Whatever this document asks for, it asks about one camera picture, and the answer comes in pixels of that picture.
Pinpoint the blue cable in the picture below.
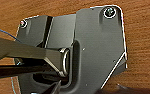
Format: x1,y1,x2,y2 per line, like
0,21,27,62
0,24,20,41

